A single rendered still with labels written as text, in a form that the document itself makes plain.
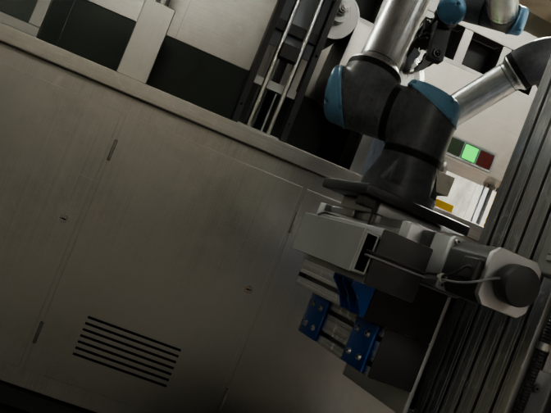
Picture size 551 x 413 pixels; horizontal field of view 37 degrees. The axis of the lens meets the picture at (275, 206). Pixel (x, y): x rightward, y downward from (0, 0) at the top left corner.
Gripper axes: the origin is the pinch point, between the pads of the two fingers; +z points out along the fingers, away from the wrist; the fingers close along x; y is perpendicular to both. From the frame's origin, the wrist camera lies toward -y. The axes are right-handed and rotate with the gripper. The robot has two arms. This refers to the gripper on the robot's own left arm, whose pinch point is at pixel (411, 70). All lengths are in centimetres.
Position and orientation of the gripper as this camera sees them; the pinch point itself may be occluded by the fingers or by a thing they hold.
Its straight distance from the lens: 248.4
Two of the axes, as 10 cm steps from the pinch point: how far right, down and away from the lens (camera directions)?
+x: -9.1, -3.7, -1.9
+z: -3.8, 5.7, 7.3
